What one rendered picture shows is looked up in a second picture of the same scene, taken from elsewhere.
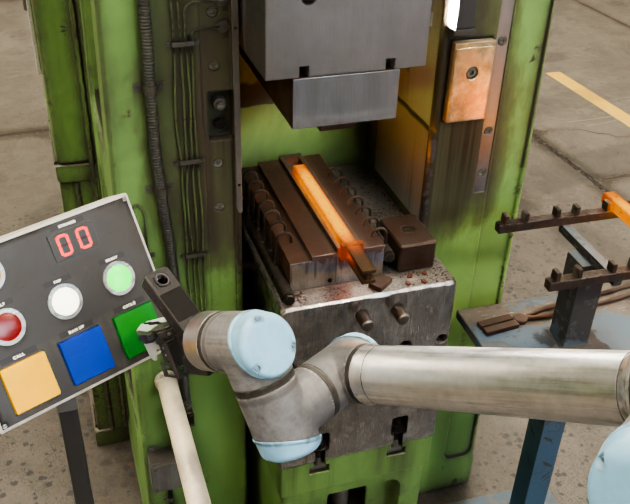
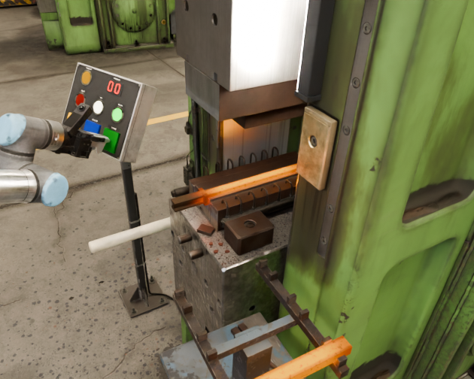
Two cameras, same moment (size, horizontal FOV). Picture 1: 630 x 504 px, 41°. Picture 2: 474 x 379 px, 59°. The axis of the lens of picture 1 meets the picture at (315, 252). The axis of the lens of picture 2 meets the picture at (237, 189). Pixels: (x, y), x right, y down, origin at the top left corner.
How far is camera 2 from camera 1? 169 cm
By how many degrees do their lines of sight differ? 63
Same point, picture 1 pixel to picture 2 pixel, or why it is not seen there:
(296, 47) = (183, 38)
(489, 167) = (328, 241)
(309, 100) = (189, 79)
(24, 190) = not seen: hidden behind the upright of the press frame
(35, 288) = (94, 94)
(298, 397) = (4, 162)
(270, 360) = not seen: outside the picture
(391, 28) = (214, 49)
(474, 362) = not seen: outside the picture
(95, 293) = (107, 113)
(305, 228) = (226, 179)
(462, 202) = (309, 252)
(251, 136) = not seen: hidden behind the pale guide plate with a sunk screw
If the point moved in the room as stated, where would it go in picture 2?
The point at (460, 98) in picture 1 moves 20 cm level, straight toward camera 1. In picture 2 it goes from (304, 157) to (217, 156)
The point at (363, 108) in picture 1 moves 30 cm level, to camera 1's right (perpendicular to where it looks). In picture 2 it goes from (206, 101) to (226, 162)
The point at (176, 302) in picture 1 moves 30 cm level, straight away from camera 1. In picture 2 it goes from (72, 118) to (165, 106)
